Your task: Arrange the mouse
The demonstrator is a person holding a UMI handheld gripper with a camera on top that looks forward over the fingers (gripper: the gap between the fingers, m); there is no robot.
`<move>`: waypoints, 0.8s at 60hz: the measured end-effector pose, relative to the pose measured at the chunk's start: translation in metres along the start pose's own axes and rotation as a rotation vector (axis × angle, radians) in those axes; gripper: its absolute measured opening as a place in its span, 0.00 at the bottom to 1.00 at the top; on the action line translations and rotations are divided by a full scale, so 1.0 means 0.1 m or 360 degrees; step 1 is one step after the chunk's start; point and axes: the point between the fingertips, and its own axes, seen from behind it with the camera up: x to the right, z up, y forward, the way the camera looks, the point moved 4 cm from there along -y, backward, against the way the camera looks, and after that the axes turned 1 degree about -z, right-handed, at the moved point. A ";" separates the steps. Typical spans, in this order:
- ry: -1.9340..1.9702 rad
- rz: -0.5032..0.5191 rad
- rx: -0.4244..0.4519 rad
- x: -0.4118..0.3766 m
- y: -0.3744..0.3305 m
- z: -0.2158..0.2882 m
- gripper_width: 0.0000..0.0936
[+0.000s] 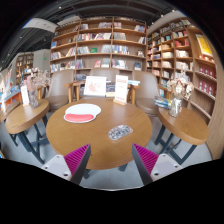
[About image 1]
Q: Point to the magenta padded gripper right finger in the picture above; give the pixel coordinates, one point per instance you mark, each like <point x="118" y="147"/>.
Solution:
<point x="151" y="166"/>

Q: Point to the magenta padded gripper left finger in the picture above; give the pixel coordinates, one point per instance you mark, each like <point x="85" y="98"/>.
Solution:
<point x="70" y="167"/>

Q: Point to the patterned grey computer mouse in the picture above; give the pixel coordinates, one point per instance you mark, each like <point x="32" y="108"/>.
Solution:
<point x="119" y="131"/>

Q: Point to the white mouse pad red rest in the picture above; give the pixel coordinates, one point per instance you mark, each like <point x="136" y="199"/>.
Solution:
<point x="82" y="113"/>

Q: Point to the round wooden centre table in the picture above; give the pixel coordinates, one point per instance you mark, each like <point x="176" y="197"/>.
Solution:
<point x="65" y="136"/>

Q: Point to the right wooden side table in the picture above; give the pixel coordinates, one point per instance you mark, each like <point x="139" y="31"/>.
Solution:
<point x="188" y="126"/>

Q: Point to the wooden side table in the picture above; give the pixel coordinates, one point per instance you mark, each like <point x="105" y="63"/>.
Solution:
<point x="22" y="118"/>
<point x="188" y="126"/>

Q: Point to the left wooden side table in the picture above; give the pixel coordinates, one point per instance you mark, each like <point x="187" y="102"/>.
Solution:
<point x="22" y="118"/>

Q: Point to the stack of books on chair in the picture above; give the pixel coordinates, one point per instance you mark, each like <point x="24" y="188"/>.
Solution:
<point x="162" y="102"/>

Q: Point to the left brown upholstered chair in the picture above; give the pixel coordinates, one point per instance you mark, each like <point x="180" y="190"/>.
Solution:
<point x="58" y="91"/>

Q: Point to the right brown upholstered chair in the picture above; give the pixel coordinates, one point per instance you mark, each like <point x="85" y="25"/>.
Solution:
<point x="148" y="89"/>

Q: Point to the right glass vase dried flowers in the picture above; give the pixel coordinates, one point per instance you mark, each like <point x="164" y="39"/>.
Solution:
<point x="181" y="89"/>

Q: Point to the glass vase dried flowers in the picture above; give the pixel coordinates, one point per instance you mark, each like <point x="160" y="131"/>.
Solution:
<point x="181" y="89"/>
<point x="33" y="82"/>

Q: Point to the white framed picture sign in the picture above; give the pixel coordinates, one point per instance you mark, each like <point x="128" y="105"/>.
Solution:
<point x="95" y="86"/>

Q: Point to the white red standing sign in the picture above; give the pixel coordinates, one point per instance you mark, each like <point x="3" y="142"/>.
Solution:
<point x="121" y="89"/>

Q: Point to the small white card sign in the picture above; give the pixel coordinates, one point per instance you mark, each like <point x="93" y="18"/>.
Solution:
<point x="25" y="96"/>

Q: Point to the left glass vase dried flowers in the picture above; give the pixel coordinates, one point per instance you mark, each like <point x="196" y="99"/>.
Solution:
<point x="33" y="82"/>

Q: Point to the far left wooden bookshelf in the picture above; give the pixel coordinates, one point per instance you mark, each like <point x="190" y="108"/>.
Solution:
<point x="24" y="64"/>

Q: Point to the large wooden back bookshelf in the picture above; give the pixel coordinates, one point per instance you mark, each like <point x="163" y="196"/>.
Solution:
<point x="99" y="42"/>

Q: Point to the right wooden wall bookshelf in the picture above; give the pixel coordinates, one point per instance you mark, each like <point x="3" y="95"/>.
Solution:
<point x="176" y="46"/>

